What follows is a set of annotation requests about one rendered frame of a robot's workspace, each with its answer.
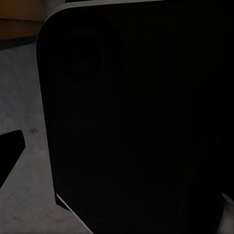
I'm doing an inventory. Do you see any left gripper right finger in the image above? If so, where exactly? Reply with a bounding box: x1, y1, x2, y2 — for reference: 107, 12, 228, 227
218, 129, 234, 169

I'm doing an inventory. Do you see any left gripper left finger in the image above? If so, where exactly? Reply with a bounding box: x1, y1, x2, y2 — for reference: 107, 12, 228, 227
0, 130, 25, 188

